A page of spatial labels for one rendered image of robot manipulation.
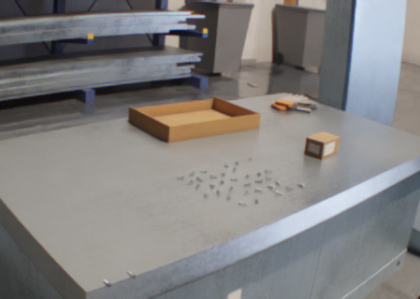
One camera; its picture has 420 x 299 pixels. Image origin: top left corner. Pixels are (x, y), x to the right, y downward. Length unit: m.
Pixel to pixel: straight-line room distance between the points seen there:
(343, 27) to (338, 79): 0.30
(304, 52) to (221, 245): 6.46
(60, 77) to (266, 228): 3.80
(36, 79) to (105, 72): 0.76
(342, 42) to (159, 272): 1.96
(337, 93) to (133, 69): 2.87
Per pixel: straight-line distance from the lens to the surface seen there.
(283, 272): 1.51
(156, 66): 5.36
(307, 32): 7.43
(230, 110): 2.14
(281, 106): 2.35
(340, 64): 2.76
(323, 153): 1.75
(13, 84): 4.68
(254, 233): 1.22
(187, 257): 1.09
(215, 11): 6.16
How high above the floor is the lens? 1.22
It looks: 19 degrees down
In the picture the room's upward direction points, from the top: 4 degrees clockwise
